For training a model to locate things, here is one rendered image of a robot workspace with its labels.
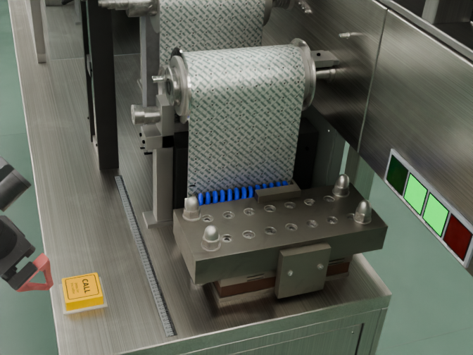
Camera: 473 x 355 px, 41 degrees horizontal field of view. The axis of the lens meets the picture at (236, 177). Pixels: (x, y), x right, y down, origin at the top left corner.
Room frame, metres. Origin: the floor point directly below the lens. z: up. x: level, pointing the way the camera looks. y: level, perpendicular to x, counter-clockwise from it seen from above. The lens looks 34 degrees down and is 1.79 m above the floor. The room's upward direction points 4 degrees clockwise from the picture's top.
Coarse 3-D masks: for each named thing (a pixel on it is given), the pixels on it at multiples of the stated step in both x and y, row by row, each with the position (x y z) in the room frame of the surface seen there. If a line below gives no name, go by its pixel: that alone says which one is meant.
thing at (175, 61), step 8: (176, 56) 1.12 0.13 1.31; (304, 56) 1.18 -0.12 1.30; (176, 64) 1.11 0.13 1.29; (304, 64) 1.16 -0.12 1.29; (184, 80) 1.06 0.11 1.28; (184, 88) 1.06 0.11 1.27; (184, 96) 1.05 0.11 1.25; (304, 96) 1.15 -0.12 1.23; (184, 104) 1.05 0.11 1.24; (176, 112) 1.10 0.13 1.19; (184, 112) 1.06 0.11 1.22
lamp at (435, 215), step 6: (432, 198) 0.85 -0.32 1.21; (432, 204) 0.85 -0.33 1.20; (438, 204) 0.84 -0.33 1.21; (426, 210) 0.86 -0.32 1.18; (432, 210) 0.84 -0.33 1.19; (438, 210) 0.83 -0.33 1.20; (444, 210) 0.82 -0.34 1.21; (426, 216) 0.85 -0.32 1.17; (432, 216) 0.84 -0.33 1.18; (438, 216) 0.83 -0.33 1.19; (444, 216) 0.82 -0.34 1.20; (432, 222) 0.84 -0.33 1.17; (438, 222) 0.82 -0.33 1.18; (444, 222) 0.81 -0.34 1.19; (438, 228) 0.82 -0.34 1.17
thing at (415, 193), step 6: (414, 180) 0.90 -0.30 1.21; (408, 186) 0.91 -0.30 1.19; (414, 186) 0.90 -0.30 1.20; (420, 186) 0.88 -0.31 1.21; (408, 192) 0.91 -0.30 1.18; (414, 192) 0.89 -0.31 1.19; (420, 192) 0.88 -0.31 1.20; (408, 198) 0.90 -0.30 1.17; (414, 198) 0.89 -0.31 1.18; (420, 198) 0.88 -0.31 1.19; (414, 204) 0.89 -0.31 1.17; (420, 204) 0.87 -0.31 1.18; (420, 210) 0.87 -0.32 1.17
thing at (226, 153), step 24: (216, 120) 1.07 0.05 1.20; (240, 120) 1.09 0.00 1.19; (264, 120) 1.11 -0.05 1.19; (288, 120) 1.13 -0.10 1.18; (192, 144) 1.05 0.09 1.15; (216, 144) 1.07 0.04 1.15; (240, 144) 1.09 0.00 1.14; (264, 144) 1.11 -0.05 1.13; (288, 144) 1.13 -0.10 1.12; (192, 168) 1.05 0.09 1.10; (216, 168) 1.07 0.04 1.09; (240, 168) 1.09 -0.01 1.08; (264, 168) 1.11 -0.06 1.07; (288, 168) 1.13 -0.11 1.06; (192, 192) 1.05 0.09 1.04
